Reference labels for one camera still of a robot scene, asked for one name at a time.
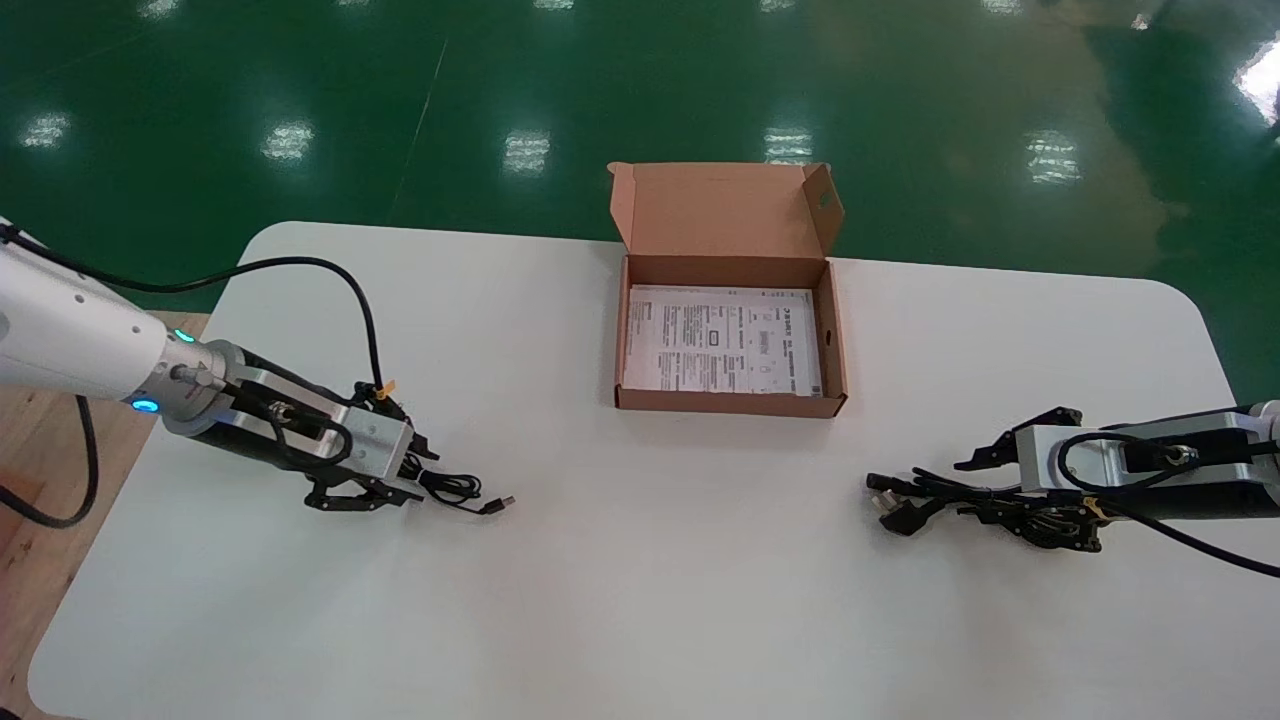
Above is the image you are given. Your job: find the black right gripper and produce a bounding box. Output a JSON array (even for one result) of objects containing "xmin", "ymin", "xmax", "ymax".
[{"xmin": 955, "ymin": 407, "xmax": 1280, "ymax": 553}]

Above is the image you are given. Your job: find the black wired mouse with cord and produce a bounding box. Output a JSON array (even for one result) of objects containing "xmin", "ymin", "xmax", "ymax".
[{"xmin": 865, "ymin": 466, "xmax": 1041, "ymax": 538}]

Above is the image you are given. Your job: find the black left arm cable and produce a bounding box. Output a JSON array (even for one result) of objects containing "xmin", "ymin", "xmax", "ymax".
[{"xmin": 0, "ymin": 222, "xmax": 396, "ymax": 529}]

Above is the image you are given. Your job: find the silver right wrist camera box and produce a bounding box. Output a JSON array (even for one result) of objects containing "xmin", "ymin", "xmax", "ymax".
[{"xmin": 1018, "ymin": 410, "xmax": 1261, "ymax": 496}]

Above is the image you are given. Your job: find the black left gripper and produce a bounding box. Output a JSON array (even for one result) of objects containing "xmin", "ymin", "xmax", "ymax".
[{"xmin": 185, "ymin": 345, "xmax": 443, "ymax": 514}]

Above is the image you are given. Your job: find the brown cardboard box with lid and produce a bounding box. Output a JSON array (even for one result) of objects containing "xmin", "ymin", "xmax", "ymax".
[{"xmin": 608, "ymin": 162, "xmax": 849, "ymax": 419}]

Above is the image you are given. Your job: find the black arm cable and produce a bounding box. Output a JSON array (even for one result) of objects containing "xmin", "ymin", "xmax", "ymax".
[
  {"xmin": 1058, "ymin": 428, "xmax": 1280, "ymax": 581},
  {"xmin": 0, "ymin": 222, "xmax": 396, "ymax": 529}
]

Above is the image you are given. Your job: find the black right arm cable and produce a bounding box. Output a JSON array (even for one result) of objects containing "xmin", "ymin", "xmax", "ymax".
[{"xmin": 1058, "ymin": 428, "xmax": 1280, "ymax": 581}]

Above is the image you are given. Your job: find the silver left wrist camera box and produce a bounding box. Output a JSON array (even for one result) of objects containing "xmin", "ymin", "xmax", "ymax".
[{"xmin": 238, "ymin": 368, "xmax": 416, "ymax": 481}]

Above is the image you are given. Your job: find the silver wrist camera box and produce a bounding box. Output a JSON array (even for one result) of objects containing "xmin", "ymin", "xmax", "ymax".
[
  {"xmin": 238, "ymin": 368, "xmax": 416, "ymax": 481},
  {"xmin": 1018, "ymin": 410, "xmax": 1261, "ymax": 496}
]

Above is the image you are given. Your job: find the white printed instruction sheet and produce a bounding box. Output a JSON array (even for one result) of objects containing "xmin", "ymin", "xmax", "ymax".
[{"xmin": 622, "ymin": 285, "xmax": 823, "ymax": 396}]

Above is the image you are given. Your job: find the thin black USB cable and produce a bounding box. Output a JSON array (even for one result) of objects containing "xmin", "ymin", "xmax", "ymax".
[{"xmin": 400, "ymin": 455, "xmax": 518, "ymax": 518}]

